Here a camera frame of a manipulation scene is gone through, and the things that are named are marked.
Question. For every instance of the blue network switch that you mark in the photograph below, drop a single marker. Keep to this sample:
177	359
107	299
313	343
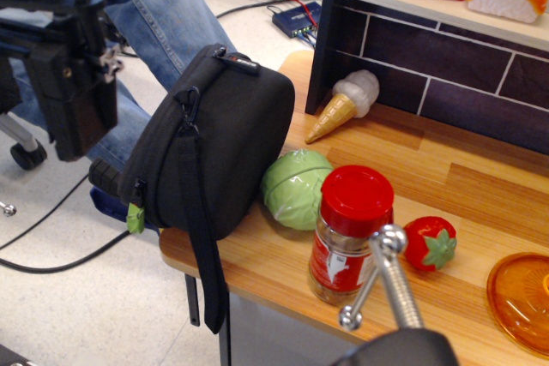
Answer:
299	20

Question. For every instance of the green toy cabbage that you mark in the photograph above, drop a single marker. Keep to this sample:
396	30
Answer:
291	188

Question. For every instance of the orange glass lid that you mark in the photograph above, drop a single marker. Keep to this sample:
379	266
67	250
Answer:
517	292

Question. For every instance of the toy ice cream cone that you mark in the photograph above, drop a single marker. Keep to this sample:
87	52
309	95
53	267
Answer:
352	97

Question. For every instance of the black clamp base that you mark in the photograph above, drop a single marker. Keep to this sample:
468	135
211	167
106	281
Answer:
407	346

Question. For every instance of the blue shoe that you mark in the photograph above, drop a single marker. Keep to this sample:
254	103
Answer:
112	207

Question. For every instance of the red lid spice jar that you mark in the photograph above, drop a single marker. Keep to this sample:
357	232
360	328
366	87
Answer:
356	201

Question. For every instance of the metal clamp screw handle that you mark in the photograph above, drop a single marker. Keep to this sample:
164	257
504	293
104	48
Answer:
386	244

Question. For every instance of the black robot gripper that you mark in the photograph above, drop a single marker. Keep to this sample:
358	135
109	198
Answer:
73	73

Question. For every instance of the black zipper camera bag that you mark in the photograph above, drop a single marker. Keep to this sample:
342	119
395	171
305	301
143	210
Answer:
200	160

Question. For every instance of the toy kitchen shelf backsplash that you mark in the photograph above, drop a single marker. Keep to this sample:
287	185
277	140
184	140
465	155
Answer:
440	60

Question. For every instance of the person's leg in jeans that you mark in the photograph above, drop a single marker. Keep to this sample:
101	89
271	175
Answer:
166	35

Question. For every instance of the red toy strawberry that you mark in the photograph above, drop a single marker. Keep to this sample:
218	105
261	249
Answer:
431	243

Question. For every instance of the office chair caster wheel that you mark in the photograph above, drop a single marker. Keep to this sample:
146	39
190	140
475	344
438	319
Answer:
28	160

